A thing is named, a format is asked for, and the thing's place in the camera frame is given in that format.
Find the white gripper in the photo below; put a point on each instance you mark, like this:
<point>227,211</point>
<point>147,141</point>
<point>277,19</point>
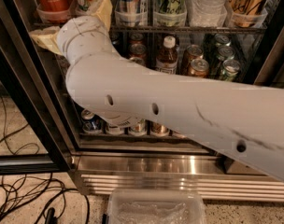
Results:
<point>74,29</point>

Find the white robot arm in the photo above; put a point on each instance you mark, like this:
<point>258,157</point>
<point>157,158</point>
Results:
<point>243,122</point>

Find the red Coca-Cola can behind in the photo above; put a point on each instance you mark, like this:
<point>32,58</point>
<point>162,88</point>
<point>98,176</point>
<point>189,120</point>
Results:
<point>138,50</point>

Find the blue can bottom shelf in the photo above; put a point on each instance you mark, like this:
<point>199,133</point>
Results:
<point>91,123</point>

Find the small tea bottle bottom shelf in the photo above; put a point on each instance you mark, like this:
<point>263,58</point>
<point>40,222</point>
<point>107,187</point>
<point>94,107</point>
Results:
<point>114,130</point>

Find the orange LaCroix can behind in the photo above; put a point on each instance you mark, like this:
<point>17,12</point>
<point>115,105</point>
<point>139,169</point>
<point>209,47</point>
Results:
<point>190,53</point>

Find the fridge glass door left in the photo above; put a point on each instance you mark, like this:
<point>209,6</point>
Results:
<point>30,139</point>

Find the orange LaCroix can front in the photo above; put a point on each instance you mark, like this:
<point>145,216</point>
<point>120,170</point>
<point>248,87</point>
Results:
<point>198,68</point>

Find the clear water bottle top shelf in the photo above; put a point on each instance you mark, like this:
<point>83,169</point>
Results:
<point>207,13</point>

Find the orange gold can bottom shelf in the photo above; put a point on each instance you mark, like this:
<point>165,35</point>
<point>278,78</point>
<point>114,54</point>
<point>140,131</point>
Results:
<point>158,130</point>

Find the stainless steel fridge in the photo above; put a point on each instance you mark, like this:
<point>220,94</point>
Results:
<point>101,162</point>

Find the green LaCroix can middle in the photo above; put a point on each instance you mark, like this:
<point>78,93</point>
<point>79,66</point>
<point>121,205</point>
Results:
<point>221,54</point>

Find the green LaCroix can front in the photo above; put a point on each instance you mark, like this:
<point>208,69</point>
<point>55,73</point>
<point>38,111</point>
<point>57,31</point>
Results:
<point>229,70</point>

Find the orange LaCroix can top shelf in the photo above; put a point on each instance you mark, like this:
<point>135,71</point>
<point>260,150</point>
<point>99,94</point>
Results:
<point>246,12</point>

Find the brown iced tea bottle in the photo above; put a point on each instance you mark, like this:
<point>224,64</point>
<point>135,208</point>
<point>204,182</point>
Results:
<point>167,57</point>

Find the clear plastic bin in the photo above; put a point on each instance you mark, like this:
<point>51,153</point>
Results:
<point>155,206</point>

